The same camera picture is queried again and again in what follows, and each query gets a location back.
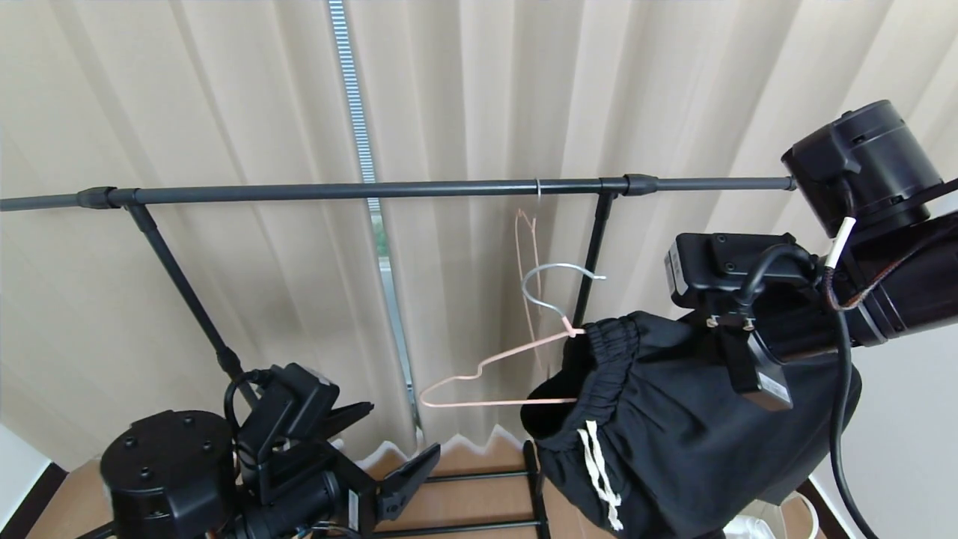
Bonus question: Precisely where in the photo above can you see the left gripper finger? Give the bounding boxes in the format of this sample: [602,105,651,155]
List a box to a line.
[317,401,376,445]
[376,442,443,523]

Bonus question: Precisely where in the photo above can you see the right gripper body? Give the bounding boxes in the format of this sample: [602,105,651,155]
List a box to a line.
[707,213,958,413]

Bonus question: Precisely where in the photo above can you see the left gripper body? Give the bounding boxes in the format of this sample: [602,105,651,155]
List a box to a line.
[242,441,385,539]

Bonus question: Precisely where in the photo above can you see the pink clothes hanger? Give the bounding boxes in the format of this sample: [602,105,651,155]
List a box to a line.
[514,179,544,368]
[418,261,608,409]

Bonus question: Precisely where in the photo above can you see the black drawstring shorts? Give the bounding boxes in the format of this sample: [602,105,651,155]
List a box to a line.
[519,310,864,539]

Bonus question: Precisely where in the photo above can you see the black clothes rack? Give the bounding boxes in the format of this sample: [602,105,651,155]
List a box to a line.
[0,173,799,539]

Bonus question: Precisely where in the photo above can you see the white laundry basket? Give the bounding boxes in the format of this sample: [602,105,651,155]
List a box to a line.
[721,490,823,539]

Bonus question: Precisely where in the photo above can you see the beige curtain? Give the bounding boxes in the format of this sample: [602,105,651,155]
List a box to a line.
[0,0,958,470]

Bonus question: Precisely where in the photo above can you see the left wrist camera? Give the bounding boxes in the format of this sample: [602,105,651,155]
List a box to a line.
[224,362,342,488]

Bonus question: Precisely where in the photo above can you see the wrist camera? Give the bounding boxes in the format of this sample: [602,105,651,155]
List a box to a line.
[664,231,821,330]
[224,362,342,488]

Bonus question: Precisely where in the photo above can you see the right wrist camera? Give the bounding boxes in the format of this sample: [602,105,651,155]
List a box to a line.
[664,231,821,330]

